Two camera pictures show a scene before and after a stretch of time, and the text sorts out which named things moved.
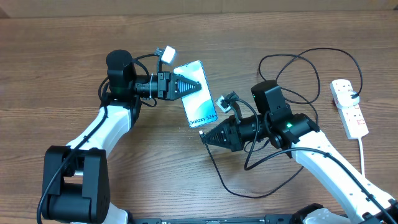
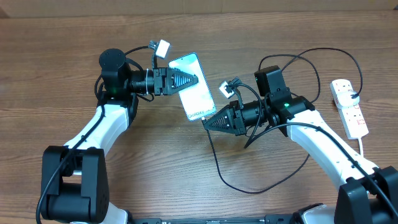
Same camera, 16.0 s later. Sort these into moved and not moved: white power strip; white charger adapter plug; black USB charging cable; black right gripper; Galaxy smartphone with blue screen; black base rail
Moved: black right gripper; black USB charging cable; Galaxy smartphone with blue screen
Not moved: white power strip; white charger adapter plug; black base rail
